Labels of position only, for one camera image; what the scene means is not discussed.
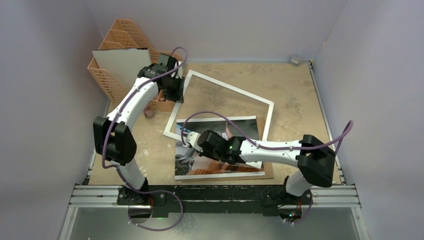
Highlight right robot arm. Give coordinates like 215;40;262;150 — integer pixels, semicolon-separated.
186;130;336;204

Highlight printed photo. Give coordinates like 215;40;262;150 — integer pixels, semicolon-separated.
174;117;266;181

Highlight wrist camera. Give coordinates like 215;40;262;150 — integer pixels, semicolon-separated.
184;131;203;152
137;53;178;79

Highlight pink capped small bottle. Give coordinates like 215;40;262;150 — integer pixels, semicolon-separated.
143;105;154;119

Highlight small clear jar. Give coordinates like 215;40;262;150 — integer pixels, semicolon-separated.
290;53;302;66

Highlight white board in organizer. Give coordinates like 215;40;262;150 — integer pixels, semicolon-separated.
92;48;152;94

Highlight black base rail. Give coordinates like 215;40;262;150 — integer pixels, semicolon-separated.
67;184;362;218

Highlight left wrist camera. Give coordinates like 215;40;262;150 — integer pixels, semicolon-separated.
137;53;178;79

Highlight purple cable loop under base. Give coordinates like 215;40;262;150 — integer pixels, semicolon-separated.
128;190;185;232

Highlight white wooden picture frame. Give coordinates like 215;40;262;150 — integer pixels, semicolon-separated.
163;69;275;141

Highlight brown cardboard backing board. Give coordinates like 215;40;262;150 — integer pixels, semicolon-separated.
256;116;274;180

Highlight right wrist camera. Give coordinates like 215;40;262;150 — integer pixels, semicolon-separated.
184;131;203;152

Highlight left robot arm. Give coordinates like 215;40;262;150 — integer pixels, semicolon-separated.
93;53;185;205

